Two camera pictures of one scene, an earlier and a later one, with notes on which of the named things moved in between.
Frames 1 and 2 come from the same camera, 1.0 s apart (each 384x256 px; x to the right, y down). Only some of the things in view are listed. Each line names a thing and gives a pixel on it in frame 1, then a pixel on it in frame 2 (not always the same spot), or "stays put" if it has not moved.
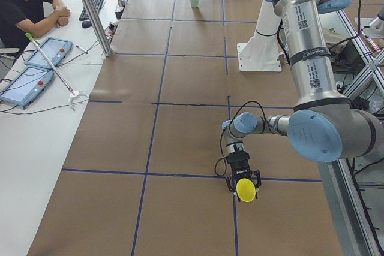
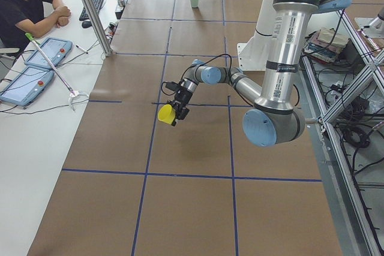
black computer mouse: (86, 24) stays put
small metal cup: (120, 2) stays put
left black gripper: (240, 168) → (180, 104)
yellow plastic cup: (246, 189) → (166, 114)
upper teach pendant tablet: (56, 50) stays put
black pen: (83, 49) stays put
